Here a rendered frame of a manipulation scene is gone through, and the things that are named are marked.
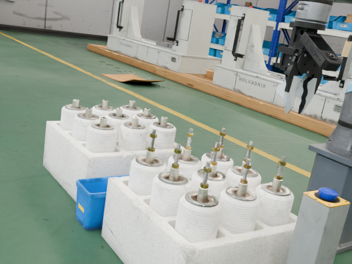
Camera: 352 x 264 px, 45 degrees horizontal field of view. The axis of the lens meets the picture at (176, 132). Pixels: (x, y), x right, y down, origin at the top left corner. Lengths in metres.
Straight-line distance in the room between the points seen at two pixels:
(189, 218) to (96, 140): 0.54
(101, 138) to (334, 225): 0.75
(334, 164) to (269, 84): 2.15
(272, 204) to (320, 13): 0.46
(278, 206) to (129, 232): 0.37
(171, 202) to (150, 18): 7.49
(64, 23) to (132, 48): 2.66
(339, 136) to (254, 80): 2.25
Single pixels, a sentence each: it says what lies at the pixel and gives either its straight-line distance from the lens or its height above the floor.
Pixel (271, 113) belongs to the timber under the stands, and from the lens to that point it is 3.38.
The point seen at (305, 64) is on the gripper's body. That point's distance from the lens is 1.03.
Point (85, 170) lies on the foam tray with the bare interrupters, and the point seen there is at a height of 0.13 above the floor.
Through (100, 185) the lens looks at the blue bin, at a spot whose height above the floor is 0.09.
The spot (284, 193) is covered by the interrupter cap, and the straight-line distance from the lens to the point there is 1.10.
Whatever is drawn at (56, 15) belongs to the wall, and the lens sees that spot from 7.55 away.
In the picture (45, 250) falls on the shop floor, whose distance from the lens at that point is 1.19.
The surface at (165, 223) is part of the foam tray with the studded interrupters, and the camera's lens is 0.98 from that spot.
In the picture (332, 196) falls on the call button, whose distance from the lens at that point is 0.94.
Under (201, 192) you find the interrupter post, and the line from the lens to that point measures 0.94.
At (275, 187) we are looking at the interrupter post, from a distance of 1.10.
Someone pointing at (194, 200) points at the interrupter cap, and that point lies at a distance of 0.93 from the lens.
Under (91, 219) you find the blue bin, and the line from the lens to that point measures 1.26.
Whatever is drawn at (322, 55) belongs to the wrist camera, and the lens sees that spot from 0.97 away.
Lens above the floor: 0.63
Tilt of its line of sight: 15 degrees down
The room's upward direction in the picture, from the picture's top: 9 degrees clockwise
